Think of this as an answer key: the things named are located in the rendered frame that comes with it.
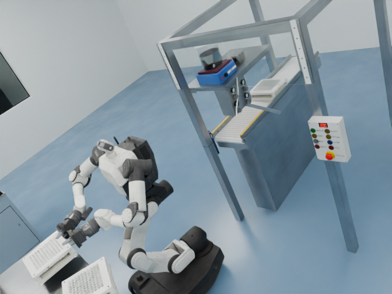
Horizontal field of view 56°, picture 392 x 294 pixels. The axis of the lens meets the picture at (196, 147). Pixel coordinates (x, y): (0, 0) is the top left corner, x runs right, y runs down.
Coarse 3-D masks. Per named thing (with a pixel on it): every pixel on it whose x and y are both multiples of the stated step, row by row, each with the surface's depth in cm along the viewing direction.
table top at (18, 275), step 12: (72, 264) 211; (84, 264) 207; (0, 276) 228; (12, 276) 223; (24, 276) 218; (60, 276) 206; (0, 288) 218; (12, 288) 214; (24, 288) 209; (36, 288) 205; (48, 288) 201; (60, 288) 198
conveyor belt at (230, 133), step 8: (256, 104) 298; (264, 104) 292; (248, 112) 292; (256, 112) 287; (232, 120) 291; (240, 120) 286; (248, 120) 281; (224, 128) 285; (232, 128) 280; (240, 128) 275; (216, 136) 279; (224, 136) 275; (232, 136) 270
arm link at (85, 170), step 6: (84, 162) 249; (90, 162) 245; (78, 168) 250; (84, 168) 248; (90, 168) 247; (96, 168) 249; (72, 174) 250; (84, 174) 251; (90, 174) 255; (72, 180) 248; (90, 180) 256
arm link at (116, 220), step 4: (136, 212) 201; (140, 212) 203; (112, 216) 210; (116, 216) 208; (120, 216) 206; (136, 216) 200; (140, 216) 202; (144, 216) 204; (112, 220) 209; (116, 220) 206; (120, 220) 204; (132, 220) 198; (136, 220) 201; (140, 220) 203; (144, 220) 205; (112, 224) 209; (116, 224) 207; (120, 224) 204; (124, 224) 202; (128, 224) 200; (132, 224) 201; (136, 224) 203; (140, 224) 206
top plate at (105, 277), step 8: (104, 264) 189; (80, 272) 191; (104, 272) 184; (80, 280) 186; (88, 280) 184; (104, 280) 179; (64, 288) 185; (96, 288) 177; (104, 288) 175; (112, 288) 174
